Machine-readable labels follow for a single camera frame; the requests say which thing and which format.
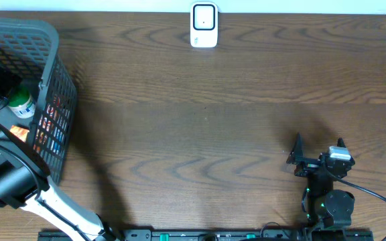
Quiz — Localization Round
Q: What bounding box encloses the grey plastic mesh basket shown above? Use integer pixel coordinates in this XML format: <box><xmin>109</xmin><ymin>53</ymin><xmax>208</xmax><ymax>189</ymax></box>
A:
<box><xmin>0</xmin><ymin>18</ymin><xmax>77</xmax><ymax>183</ymax></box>

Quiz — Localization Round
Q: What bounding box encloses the white barcode scanner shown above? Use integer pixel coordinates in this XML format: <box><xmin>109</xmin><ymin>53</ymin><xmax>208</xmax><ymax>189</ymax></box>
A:
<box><xmin>190</xmin><ymin>1</ymin><xmax>218</xmax><ymax>48</ymax></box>

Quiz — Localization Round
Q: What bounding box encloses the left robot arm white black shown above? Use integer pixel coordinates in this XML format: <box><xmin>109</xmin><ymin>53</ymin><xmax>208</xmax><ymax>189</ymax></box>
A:
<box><xmin>0</xmin><ymin>124</ymin><xmax>124</xmax><ymax>240</ymax></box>

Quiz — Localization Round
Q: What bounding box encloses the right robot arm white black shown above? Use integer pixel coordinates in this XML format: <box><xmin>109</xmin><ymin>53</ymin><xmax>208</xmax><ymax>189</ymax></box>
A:
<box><xmin>286</xmin><ymin>135</ymin><xmax>355</xmax><ymax>230</ymax></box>

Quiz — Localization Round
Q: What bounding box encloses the orange tissue pack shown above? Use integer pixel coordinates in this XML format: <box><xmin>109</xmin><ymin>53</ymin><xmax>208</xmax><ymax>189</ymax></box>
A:
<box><xmin>10</xmin><ymin>125</ymin><xmax>29</xmax><ymax>142</ymax></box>

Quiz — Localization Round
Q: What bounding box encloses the green lid white jar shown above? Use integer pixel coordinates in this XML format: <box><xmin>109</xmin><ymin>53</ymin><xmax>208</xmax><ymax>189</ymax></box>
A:
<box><xmin>8</xmin><ymin>86</ymin><xmax>36</xmax><ymax>118</ymax></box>

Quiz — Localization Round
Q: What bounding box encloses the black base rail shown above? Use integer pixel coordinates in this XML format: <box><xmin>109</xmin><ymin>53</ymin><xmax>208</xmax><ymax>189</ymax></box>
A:
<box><xmin>38</xmin><ymin>228</ymin><xmax>375</xmax><ymax>241</ymax></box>

